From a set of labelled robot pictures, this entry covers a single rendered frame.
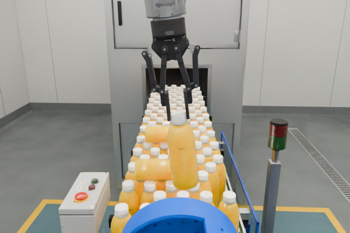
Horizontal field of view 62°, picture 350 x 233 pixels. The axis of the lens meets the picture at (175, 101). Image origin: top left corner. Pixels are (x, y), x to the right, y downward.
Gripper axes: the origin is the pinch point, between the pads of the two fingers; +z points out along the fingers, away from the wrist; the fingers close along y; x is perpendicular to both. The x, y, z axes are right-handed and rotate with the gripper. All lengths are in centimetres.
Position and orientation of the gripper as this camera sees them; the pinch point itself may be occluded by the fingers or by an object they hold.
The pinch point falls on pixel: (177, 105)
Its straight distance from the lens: 69.8
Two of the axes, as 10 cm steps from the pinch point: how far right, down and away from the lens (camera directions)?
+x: 0.2, -3.3, 9.4
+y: 9.9, -1.0, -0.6
